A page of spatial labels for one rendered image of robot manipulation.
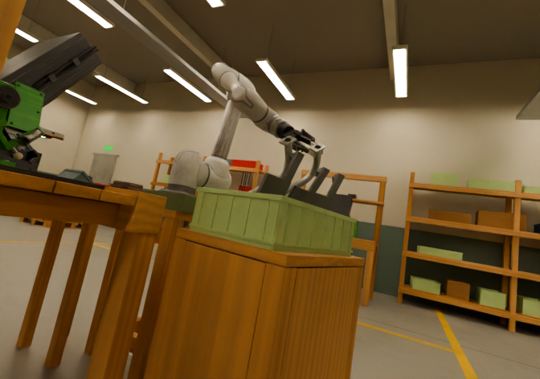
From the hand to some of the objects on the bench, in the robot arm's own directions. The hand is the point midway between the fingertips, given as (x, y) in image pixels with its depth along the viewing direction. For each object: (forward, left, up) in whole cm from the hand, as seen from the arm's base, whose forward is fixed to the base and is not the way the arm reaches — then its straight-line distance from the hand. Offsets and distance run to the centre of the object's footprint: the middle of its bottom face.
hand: (313, 149), depth 124 cm
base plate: (+36, -133, -32) cm, 142 cm away
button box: (+10, -110, -32) cm, 115 cm away
